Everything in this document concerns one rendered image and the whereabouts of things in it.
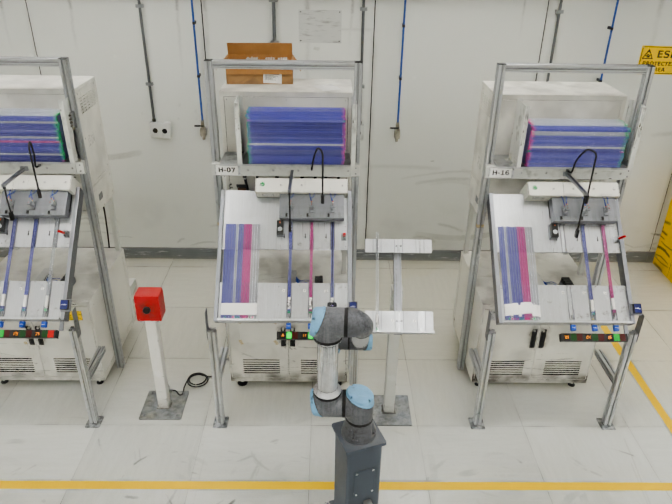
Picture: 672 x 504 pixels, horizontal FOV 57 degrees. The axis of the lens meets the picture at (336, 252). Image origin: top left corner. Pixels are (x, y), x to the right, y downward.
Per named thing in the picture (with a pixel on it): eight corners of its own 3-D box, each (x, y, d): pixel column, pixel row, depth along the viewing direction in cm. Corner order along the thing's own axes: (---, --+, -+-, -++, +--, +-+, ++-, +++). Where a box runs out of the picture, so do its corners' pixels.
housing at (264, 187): (347, 202, 338) (348, 192, 324) (257, 201, 337) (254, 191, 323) (347, 188, 340) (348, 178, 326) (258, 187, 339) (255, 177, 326)
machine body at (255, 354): (346, 390, 374) (349, 304, 345) (231, 389, 373) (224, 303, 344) (344, 328, 431) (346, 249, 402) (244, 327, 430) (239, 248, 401)
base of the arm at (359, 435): (381, 440, 264) (382, 423, 259) (348, 449, 259) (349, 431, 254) (368, 416, 276) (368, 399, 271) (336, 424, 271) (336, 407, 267)
